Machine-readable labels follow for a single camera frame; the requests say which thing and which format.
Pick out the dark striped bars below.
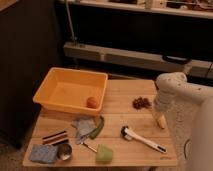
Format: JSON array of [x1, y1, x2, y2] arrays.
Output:
[[42, 131, 68, 145]]

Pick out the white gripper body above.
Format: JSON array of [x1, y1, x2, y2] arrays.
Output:
[[151, 90, 170, 122]]

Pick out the white black dish brush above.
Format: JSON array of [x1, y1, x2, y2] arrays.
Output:
[[121, 126, 167, 153]]

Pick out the grey metal rail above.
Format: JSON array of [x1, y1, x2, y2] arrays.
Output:
[[63, 42, 213, 79]]

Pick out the orange fruit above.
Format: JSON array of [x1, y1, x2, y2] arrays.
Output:
[[86, 97, 99, 109]]

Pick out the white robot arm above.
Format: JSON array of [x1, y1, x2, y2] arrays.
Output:
[[153, 72, 213, 171]]

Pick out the small metal utensil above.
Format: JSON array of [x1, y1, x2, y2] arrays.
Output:
[[81, 142, 97, 153]]

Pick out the blue sponge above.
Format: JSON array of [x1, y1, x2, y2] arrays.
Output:
[[29, 145, 58, 164]]

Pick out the green pepper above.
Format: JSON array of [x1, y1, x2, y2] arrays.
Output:
[[89, 116, 105, 139]]

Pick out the grey blue cloth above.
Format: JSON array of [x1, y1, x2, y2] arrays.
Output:
[[71, 118, 96, 144]]

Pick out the dark cabinet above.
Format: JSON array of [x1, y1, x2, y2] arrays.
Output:
[[0, 0, 61, 149]]

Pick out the yellow plastic tray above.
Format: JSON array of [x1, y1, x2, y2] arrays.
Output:
[[33, 67, 108, 116]]

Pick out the wooden shelf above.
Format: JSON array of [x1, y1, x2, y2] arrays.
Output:
[[59, 0, 213, 19]]

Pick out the yellow banana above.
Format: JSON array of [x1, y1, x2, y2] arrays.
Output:
[[157, 115, 166, 129]]

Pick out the dark grape bunch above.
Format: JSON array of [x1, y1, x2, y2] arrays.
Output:
[[132, 97, 151, 110]]

